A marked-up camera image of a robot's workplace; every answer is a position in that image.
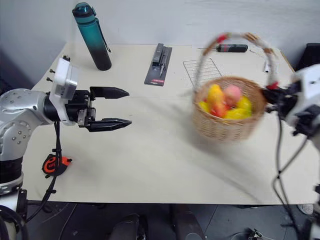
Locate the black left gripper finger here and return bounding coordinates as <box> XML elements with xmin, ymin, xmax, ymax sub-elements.
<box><xmin>87</xmin><ymin>117</ymin><xmax>133</xmax><ymax>133</ymax></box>
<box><xmin>89</xmin><ymin>86</ymin><xmax>131</xmax><ymax>101</ymax></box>

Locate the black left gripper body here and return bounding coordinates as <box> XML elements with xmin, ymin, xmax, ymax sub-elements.
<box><xmin>64</xmin><ymin>89</ymin><xmax>97</xmax><ymax>129</ymax></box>

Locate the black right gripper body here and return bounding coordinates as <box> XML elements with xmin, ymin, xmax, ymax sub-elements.
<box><xmin>274</xmin><ymin>83</ymin><xmax>301</xmax><ymax>114</ymax></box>

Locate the wicker basket with handle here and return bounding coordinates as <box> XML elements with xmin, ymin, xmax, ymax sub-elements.
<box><xmin>191</xmin><ymin>31</ymin><xmax>280</xmax><ymax>142</ymax></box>

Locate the yellow lemon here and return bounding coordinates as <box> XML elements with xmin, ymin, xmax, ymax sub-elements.
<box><xmin>235</xmin><ymin>95</ymin><xmax>253</xmax><ymax>114</ymax></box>

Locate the yellow banana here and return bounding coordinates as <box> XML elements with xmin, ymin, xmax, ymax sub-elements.
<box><xmin>222</xmin><ymin>107</ymin><xmax>252</xmax><ymax>121</ymax></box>

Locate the pink peach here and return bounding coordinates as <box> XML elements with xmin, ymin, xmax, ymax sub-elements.
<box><xmin>223</xmin><ymin>84</ymin><xmax>243</xmax><ymax>106</ymax></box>

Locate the orange red fruit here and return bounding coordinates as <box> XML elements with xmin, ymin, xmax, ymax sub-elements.
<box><xmin>209</xmin><ymin>101</ymin><xmax>230</xmax><ymax>119</ymax></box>

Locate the orange yellow mango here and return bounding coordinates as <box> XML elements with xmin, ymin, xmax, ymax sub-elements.
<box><xmin>206</xmin><ymin>84</ymin><xmax>226</xmax><ymax>109</ymax></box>

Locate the teal black water bottle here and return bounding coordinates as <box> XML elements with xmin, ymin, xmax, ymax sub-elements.
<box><xmin>71</xmin><ymin>2</ymin><xmax>113</xmax><ymax>72</ymax></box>

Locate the black red cylinder tool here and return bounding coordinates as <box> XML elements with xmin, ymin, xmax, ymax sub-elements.
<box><xmin>215</xmin><ymin>43</ymin><xmax>249</xmax><ymax>54</ymax></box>

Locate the orange black tape measure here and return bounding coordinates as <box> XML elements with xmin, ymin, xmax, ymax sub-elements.
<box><xmin>40</xmin><ymin>153</ymin><xmax>74</xmax><ymax>179</ymax></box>

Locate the small yellow fruit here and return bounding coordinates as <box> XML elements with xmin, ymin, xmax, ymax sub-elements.
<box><xmin>198</xmin><ymin>100</ymin><xmax>211</xmax><ymax>114</ymax></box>

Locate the dark rounded shape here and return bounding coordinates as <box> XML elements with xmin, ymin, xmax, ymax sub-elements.
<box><xmin>109</xmin><ymin>213</ymin><xmax>149</xmax><ymax>240</ymax></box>

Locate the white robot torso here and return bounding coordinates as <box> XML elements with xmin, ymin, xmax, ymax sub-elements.
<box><xmin>0</xmin><ymin>189</ymin><xmax>30</xmax><ymax>240</ymax></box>

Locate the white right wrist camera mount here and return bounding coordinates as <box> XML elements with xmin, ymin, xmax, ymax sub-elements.
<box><xmin>284</xmin><ymin>64</ymin><xmax>320</xmax><ymax>126</ymax></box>

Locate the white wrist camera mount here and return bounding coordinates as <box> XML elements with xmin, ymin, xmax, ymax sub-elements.
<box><xmin>284</xmin><ymin>64</ymin><xmax>320</xmax><ymax>126</ymax></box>
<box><xmin>48</xmin><ymin>57</ymin><xmax>80</xmax><ymax>126</ymax></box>

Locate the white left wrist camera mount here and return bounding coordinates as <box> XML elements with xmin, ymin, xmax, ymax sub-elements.
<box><xmin>48</xmin><ymin>57</ymin><xmax>80</xmax><ymax>126</ymax></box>

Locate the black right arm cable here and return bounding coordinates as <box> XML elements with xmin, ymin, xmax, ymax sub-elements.
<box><xmin>271</xmin><ymin>111</ymin><xmax>309</xmax><ymax>237</ymax></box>

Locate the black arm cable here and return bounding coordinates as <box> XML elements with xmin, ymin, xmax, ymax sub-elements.
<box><xmin>271</xmin><ymin>111</ymin><xmax>309</xmax><ymax>237</ymax></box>
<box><xmin>24</xmin><ymin>120</ymin><xmax>64</xmax><ymax>224</ymax></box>

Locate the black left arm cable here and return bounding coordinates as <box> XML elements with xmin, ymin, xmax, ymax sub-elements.
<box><xmin>24</xmin><ymin>120</ymin><xmax>64</xmax><ymax>224</ymax></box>

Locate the metal wire rack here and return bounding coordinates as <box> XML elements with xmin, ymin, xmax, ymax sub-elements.
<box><xmin>182</xmin><ymin>57</ymin><xmax>223</xmax><ymax>89</ymax></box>

